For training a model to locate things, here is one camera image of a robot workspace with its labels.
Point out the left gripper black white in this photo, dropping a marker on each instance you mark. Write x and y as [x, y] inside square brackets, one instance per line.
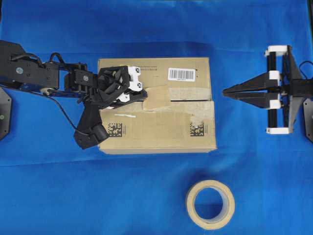
[119, 86]

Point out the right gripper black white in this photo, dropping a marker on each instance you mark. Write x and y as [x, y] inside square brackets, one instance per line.
[281, 103]

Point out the beige tape strip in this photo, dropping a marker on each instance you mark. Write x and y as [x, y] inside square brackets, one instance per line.
[158, 98]

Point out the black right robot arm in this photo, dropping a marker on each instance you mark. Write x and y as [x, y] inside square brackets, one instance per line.
[302, 89]

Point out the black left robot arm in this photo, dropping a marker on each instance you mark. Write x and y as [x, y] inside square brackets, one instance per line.
[26, 72]

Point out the brown cardboard box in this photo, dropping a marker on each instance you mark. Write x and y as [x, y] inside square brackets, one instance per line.
[187, 126]

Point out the beige packing tape roll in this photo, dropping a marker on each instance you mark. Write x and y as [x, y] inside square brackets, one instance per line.
[217, 212]

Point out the white barcode label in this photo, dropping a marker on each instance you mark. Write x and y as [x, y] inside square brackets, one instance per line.
[178, 74]

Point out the blue table cloth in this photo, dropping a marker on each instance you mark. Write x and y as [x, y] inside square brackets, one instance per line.
[50, 186]

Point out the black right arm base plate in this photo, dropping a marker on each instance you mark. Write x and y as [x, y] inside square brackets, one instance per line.
[308, 118]

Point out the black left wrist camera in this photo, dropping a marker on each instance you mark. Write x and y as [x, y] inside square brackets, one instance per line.
[90, 131]

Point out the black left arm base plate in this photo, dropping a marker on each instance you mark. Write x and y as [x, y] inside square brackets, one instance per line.
[5, 113]

